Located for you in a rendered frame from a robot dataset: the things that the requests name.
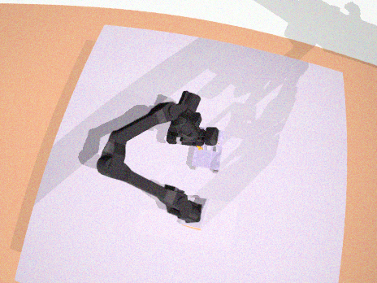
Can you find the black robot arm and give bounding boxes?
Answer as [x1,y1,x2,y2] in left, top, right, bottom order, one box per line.
[97,90,202,223]

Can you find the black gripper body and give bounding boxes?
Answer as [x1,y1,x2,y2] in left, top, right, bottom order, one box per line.
[166,120,219,146]

